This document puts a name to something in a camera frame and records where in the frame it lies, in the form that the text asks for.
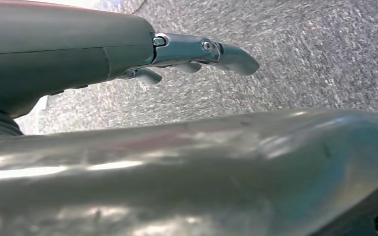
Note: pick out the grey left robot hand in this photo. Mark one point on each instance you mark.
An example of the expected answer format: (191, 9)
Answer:
(62, 49)

